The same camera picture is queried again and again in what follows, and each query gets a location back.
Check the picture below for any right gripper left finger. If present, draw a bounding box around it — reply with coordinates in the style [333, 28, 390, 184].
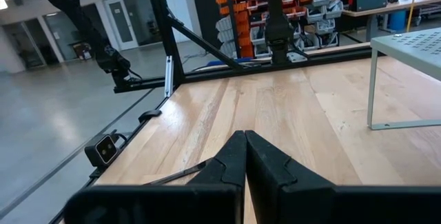
[63, 130, 247, 224]

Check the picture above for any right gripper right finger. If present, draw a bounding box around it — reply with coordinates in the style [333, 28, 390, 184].
[245, 130, 441, 224]

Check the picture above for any pale green perforated riser table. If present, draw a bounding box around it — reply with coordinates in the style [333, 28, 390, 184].
[367, 27, 441, 131]

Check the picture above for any black shelf with orange bins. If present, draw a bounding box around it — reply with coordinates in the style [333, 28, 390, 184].
[191, 0, 345, 59]

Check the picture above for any blue barrel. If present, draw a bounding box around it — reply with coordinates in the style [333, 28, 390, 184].
[387, 10, 407, 32]

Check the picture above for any wooden workbench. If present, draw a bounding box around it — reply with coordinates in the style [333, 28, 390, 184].
[342, 0, 441, 42]

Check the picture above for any black table-level camera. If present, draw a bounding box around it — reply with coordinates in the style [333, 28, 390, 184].
[84, 132, 129, 179]

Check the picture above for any black clamp bracket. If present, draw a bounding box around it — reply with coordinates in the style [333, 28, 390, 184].
[137, 109, 163, 124]

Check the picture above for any silver aluminium bracket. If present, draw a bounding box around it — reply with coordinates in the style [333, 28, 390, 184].
[164, 55, 174, 97]

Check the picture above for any black aluminium frame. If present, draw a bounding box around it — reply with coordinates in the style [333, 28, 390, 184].
[113, 0, 380, 96]

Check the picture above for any yellow hanging cable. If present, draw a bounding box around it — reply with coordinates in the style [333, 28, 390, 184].
[405, 0, 420, 34]

